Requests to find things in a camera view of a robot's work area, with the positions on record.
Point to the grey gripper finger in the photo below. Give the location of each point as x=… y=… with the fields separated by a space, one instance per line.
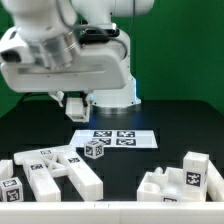
x=57 y=96
x=87 y=99

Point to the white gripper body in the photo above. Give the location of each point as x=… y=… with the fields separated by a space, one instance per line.
x=59 y=66

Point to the white tagged cube nut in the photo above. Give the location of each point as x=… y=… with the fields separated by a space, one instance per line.
x=93 y=149

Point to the white chair seat part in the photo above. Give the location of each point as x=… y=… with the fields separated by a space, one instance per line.
x=163 y=186

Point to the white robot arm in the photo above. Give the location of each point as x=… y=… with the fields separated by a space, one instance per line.
x=42 y=20

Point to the white marker sheet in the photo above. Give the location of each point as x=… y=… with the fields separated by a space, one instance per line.
x=116 y=138

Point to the white tagged cube left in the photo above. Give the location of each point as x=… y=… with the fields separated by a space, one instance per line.
x=11 y=190

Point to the black camera on stand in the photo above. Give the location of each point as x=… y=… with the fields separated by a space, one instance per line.
x=102 y=32

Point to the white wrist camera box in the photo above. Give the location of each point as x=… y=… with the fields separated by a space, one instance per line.
x=13 y=49

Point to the white chair back frame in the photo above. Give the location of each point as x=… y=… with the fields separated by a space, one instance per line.
x=42 y=166

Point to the white front rail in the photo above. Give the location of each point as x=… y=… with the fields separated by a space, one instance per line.
x=112 y=213

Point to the white right corner bracket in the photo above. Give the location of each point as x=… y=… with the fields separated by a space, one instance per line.
x=215 y=184

